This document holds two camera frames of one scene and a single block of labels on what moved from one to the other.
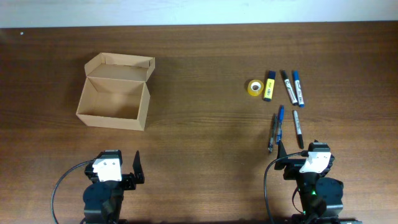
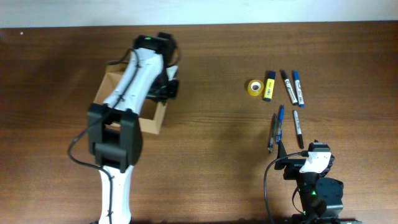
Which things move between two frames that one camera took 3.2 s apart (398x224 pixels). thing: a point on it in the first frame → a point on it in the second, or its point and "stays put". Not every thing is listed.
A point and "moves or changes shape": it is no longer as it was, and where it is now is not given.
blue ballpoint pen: [282, 117] stays put
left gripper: [130, 180] → [169, 86]
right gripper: [291, 170] stays put
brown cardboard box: [116, 94] moves or changes shape
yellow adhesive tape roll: [255, 87] stays put
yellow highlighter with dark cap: [270, 86] stays put
